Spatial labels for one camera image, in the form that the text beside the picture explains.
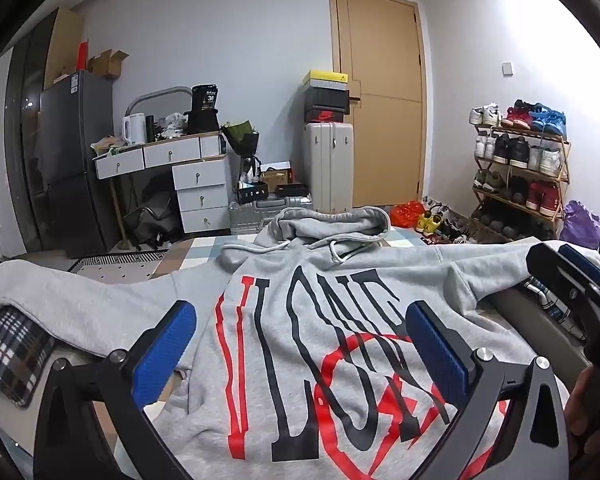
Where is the dark plaid pillow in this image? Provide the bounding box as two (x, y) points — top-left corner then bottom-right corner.
(0, 305), (56, 408)

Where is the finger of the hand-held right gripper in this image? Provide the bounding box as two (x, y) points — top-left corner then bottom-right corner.
(557, 244), (600, 311)
(526, 242), (600, 333)

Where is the flat cardboard box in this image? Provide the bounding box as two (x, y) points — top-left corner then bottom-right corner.
(44, 7), (85, 91)

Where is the wooden door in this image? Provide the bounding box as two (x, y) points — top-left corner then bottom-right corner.
(328, 0), (427, 209)

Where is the black paper bag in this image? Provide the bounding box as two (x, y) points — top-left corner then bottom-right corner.
(185, 85), (222, 136)

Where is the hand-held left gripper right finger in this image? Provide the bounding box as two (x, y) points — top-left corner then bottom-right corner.
(405, 300), (571, 480)

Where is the dark glossy cabinet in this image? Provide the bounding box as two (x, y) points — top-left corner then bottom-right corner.
(4, 7), (61, 253)

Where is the open cardboard box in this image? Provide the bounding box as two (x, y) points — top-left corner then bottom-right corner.
(87, 49), (130, 80)

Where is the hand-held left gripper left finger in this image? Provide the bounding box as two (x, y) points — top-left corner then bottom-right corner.
(32, 300), (198, 480)

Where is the orange plastic bag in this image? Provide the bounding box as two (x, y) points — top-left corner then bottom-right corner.
(390, 201), (425, 228)

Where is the checked bed blanket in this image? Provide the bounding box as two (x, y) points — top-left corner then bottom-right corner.
(0, 225), (486, 466)

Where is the white hard suitcase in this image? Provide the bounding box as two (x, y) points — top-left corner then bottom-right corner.
(304, 121), (355, 213)

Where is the black and white rug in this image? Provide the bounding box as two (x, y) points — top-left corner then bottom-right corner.
(70, 250), (168, 273)

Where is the white electric kettle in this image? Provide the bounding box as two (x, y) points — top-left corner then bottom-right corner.
(122, 112), (147, 146)

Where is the dark grey refrigerator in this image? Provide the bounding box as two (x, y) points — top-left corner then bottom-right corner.
(39, 71), (126, 258)

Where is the grey curved mirror frame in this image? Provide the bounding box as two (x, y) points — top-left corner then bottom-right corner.
(125, 86), (195, 143)

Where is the white desk with drawers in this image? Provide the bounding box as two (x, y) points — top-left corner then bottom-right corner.
(92, 131), (231, 251)

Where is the dark wrapped flower bouquet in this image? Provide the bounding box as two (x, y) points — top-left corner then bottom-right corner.
(221, 121), (261, 181)

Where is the person's right hand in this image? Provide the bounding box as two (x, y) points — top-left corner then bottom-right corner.
(565, 364), (600, 438)

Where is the white crumpled cloth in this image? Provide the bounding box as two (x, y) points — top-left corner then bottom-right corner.
(160, 112), (188, 138)

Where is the black box with white print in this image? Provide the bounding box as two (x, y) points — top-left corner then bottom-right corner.
(236, 182), (270, 205)

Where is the grey printed hoodie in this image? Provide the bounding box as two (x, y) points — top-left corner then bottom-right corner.
(0, 206), (571, 480)

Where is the silver hard suitcase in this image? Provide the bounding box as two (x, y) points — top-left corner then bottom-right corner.
(228, 195), (321, 235)

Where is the heap of loose shoes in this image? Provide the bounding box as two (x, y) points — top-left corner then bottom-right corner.
(415, 197), (481, 246)

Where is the purple plastic bag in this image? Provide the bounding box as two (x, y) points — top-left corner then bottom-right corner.
(560, 200), (600, 252)

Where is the yellow shoebox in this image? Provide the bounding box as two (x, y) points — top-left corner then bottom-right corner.
(302, 70), (350, 90)

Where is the red and black shoebox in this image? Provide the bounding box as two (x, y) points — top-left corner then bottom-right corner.
(304, 104), (350, 124)

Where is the small brown box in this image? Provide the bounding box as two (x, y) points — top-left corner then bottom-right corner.
(259, 170), (288, 193)

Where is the blue plaid shirt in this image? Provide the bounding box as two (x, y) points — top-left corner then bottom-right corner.
(522, 275), (588, 341)

